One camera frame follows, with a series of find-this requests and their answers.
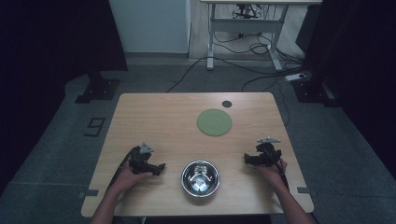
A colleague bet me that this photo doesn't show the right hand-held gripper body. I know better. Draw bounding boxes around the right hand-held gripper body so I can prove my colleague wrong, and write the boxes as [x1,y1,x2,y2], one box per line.
[254,137,283,166]

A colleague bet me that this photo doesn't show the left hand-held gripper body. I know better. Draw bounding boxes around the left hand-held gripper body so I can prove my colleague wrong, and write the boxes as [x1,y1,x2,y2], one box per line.
[127,142,158,175]

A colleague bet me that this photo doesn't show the person's left hand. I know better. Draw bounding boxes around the person's left hand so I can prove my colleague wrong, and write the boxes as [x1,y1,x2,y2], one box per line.
[114,163,154,194]

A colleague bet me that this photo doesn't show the person's right hand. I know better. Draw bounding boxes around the person's right hand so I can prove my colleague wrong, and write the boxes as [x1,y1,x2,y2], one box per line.
[255,158,289,189]

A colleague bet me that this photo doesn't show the shiny steel bowl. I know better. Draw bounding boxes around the shiny steel bowl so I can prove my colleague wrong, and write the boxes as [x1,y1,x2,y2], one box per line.
[180,160,221,199]

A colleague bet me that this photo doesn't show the round green mat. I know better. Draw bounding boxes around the round green mat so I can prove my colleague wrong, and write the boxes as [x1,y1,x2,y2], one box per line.
[196,107,233,137]

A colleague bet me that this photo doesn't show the black stand base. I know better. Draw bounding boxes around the black stand base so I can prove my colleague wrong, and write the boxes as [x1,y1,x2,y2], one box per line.
[291,77,341,108]
[74,72,121,105]

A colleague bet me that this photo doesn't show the white power strip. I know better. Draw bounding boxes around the white power strip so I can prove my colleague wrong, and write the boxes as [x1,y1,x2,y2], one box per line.
[284,72,308,83]

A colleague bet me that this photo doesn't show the black curtain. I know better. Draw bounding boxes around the black curtain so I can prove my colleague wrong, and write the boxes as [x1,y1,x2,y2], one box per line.
[0,0,129,190]
[294,0,396,171]

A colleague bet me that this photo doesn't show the white cabinet panel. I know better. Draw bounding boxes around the white cabinet panel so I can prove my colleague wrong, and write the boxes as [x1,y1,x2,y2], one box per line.
[108,0,191,55]

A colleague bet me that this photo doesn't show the left hand-held gripper cable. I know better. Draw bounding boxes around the left hand-held gripper cable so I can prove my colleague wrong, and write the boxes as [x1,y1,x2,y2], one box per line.
[106,146,140,191]

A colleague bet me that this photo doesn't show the hand-held gripper cable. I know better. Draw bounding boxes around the hand-held gripper cable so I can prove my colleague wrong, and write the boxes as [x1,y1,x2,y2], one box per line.
[106,146,140,191]
[264,146,290,191]

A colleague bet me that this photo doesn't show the right hand-held gripper cable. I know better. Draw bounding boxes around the right hand-held gripper cable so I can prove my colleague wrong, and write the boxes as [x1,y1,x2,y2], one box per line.
[264,146,290,191]

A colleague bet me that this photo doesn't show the black cable beside table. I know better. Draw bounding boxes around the black cable beside table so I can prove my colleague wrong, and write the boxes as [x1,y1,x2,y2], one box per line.
[241,73,307,127]

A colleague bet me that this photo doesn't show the long black floor cable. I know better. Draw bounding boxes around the long black floor cable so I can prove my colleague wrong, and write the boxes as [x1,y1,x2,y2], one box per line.
[165,56,210,93]

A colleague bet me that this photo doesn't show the tangle of black floor cables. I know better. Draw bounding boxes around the tangle of black floor cables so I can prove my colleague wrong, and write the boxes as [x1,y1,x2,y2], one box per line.
[213,31,307,77]

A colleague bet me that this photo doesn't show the white metal-frame desk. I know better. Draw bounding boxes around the white metal-frame desk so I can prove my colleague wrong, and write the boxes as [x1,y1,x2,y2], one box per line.
[200,0,323,72]

